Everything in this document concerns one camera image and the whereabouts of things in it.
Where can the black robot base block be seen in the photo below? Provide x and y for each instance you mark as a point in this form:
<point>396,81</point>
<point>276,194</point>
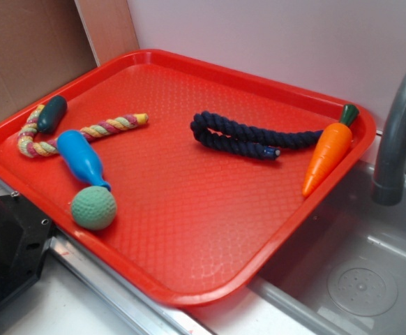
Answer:
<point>25,233</point>

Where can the blue plastic bottle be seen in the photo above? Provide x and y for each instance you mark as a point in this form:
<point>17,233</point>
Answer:
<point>81,159</point>

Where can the red plastic tray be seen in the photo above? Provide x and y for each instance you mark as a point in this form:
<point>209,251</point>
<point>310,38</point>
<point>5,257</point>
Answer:
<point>193,224</point>

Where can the green textured ball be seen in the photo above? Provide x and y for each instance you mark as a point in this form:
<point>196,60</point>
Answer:
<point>94,208</point>

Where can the orange toy carrot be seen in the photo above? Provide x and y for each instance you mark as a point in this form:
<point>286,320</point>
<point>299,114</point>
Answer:
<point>331,147</point>

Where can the dark green toy cucumber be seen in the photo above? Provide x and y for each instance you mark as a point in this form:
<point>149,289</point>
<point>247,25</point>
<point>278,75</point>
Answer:
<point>52,114</point>

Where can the grey plastic sink basin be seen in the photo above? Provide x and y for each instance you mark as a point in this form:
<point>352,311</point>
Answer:
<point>343,271</point>

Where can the brown cardboard panel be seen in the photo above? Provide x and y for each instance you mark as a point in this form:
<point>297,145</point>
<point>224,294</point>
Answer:
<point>43,45</point>

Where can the grey plastic faucet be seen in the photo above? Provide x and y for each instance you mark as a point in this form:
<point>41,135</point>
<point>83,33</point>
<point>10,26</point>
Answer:
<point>390,167</point>

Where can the multicolour twisted rope toy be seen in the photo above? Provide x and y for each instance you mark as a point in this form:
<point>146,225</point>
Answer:
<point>29,148</point>

